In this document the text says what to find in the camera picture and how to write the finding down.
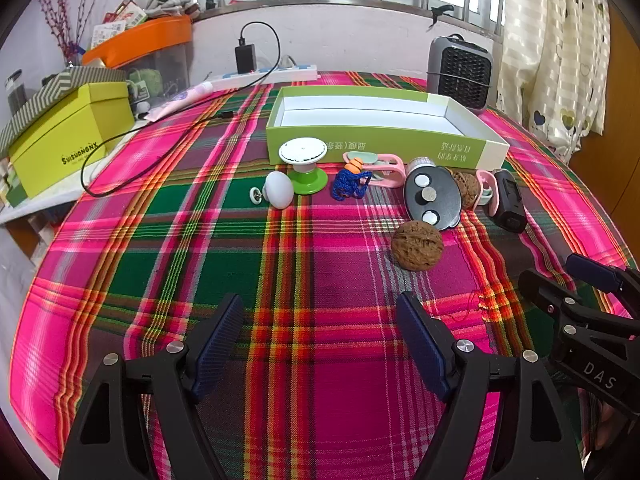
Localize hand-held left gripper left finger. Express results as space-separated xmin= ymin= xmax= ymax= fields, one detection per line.
xmin=57 ymin=292 xmax=246 ymax=480

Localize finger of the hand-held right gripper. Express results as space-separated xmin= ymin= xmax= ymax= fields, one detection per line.
xmin=518 ymin=269 xmax=640 ymax=346
xmin=565 ymin=253 xmax=640 ymax=318

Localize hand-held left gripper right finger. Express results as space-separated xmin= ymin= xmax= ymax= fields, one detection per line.
xmin=396 ymin=290 xmax=586 ymax=480

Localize black rectangular device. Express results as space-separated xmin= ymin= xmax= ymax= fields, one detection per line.
xmin=492 ymin=169 xmax=528 ymax=233

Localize brown walnut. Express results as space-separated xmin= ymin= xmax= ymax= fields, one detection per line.
xmin=391 ymin=220 xmax=445 ymax=273
xmin=452 ymin=171 xmax=482 ymax=211

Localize small pink green clip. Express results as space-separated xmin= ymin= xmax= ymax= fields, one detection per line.
xmin=475 ymin=170 xmax=501 ymax=216

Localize black and white dome object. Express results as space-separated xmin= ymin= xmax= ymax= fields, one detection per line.
xmin=404 ymin=165 xmax=462 ymax=232

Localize white egg-shaped knob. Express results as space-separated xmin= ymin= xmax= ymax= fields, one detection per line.
xmin=250 ymin=171 xmax=295 ymax=209

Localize white round jar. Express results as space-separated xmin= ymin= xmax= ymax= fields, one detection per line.
xmin=407 ymin=156 xmax=441 ymax=176

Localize blue orange knitted toy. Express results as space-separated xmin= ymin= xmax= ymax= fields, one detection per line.
xmin=331 ymin=158 xmax=373 ymax=204

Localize large pink green clip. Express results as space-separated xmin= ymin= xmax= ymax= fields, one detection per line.
xmin=345 ymin=151 xmax=406 ymax=189

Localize white green round stand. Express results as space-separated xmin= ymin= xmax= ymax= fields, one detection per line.
xmin=278 ymin=137 xmax=329 ymax=196

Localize shallow green white box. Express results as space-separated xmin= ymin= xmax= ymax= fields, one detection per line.
xmin=265 ymin=85 xmax=510 ymax=168

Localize pink green plaid tablecloth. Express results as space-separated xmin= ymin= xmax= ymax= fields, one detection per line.
xmin=10 ymin=71 xmax=636 ymax=480

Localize brown wooden door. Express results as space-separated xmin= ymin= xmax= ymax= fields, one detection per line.
xmin=570 ymin=5 xmax=640 ymax=241

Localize cream heart-print curtain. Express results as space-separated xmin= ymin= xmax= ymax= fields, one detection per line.
xmin=500 ymin=0 xmax=611 ymax=156

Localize grey fan heater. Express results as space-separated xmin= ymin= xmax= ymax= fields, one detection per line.
xmin=427 ymin=34 xmax=495 ymax=113

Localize yellow-green cardboard box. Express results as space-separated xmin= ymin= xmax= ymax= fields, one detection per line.
xmin=9 ymin=82 xmax=136 ymax=200

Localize pink white tube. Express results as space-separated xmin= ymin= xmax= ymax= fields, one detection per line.
xmin=145 ymin=82 xmax=216 ymax=122

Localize white power strip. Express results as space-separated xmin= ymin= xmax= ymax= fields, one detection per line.
xmin=212 ymin=63 xmax=319 ymax=83

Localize black charger adapter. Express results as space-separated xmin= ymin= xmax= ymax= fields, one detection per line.
xmin=235 ymin=45 xmax=257 ymax=75

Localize grey striped box lid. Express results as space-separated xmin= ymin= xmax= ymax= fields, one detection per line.
xmin=0 ymin=67 xmax=128 ymax=158

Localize clear bin with orange lid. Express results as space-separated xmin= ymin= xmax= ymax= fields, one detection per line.
xmin=82 ymin=15 xmax=193 ymax=93

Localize dark glass jar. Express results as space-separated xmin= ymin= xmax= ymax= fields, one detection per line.
xmin=5 ymin=70 xmax=26 ymax=116

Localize colourful paper packets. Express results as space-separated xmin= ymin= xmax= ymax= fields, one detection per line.
xmin=92 ymin=0 xmax=148 ymax=46

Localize purple dried flower branches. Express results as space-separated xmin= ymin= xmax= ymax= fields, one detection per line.
xmin=37 ymin=0 xmax=101 ymax=66

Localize black charger cable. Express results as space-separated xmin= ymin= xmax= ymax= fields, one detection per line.
xmin=81 ymin=22 xmax=281 ymax=198

